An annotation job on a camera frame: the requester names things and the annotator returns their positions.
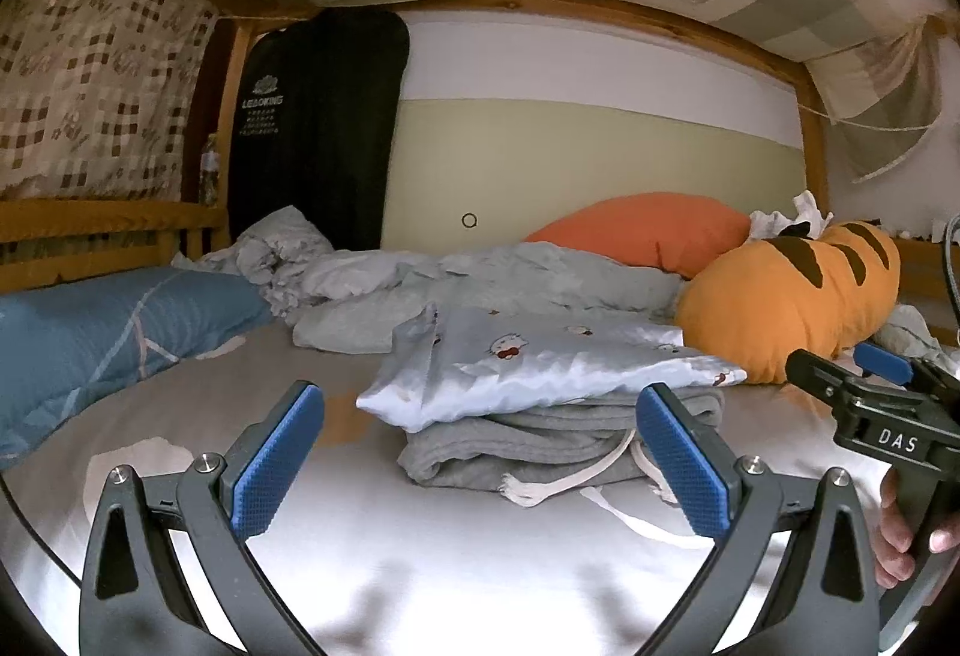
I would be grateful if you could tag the black hanging garment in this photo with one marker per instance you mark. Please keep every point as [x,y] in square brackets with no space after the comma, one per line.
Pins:
[315,122]

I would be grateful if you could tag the orange pillow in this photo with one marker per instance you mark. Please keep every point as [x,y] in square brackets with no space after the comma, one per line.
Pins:
[678,233]

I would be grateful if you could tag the light blue Hello Kitty pants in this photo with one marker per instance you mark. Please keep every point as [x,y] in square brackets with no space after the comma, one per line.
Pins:
[452,363]

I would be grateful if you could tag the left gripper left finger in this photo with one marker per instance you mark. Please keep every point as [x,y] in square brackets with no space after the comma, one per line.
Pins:
[135,597]

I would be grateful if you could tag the blue patterned pillow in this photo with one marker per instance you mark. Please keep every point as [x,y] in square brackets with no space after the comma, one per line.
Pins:
[67,346]

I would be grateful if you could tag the crumpled grey blanket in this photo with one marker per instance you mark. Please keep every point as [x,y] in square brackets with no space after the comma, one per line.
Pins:
[349,302]

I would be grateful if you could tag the person's right hand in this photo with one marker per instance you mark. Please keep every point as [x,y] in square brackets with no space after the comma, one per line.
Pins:
[892,541]

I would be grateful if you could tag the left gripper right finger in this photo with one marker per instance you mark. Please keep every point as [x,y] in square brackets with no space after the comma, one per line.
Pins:
[822,600]

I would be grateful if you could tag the plaid bed curtain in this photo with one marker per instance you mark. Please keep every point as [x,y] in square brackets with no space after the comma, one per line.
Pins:
[96,95]

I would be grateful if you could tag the wooden bed rail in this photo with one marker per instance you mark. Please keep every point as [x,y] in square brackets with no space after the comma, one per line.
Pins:
[52,241]

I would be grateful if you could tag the yellow tiger-striped plush pillow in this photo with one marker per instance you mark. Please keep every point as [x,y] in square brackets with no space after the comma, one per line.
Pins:
[759,303]

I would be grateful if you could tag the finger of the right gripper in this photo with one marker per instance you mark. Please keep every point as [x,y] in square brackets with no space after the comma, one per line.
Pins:
[821,378]
[875,361]

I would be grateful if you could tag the white crumpled cloth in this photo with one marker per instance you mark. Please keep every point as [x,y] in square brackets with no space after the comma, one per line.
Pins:
[807,222]

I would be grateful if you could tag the grey-green small cloth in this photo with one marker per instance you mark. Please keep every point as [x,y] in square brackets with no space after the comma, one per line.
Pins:
[906,333]

